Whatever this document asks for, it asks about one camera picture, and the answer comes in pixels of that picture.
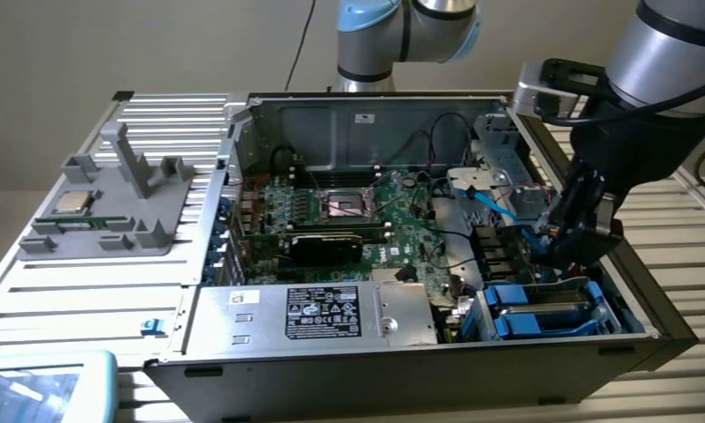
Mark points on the CPU socket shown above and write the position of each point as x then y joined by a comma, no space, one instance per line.
346,205

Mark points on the silver power supply unit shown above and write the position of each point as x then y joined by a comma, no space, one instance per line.
259,321

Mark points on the green motherboard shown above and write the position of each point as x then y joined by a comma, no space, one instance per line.
406,229

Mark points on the small blue clip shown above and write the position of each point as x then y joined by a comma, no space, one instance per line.
151,328

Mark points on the grey parts rack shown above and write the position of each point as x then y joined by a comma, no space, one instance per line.
123,220

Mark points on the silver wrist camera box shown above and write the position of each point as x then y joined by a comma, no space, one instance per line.
535,88

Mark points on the black graphics card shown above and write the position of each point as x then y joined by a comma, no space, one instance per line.
326,251

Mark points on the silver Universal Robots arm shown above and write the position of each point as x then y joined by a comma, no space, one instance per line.
658,48

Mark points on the silver disk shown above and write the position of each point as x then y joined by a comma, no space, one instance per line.
543,308

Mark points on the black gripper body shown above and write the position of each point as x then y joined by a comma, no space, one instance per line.
635,145

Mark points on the silver CPU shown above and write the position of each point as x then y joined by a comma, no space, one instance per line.
75,202

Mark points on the open black PC case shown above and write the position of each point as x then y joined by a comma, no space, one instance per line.
388,379

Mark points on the black drive cage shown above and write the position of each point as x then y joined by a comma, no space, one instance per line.
496,255

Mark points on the green RAM stick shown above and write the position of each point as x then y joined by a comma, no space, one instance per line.
93,221

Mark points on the blue disk bay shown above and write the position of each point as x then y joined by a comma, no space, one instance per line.
594,308

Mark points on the silver metal bracket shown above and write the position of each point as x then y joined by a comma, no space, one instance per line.
474,178

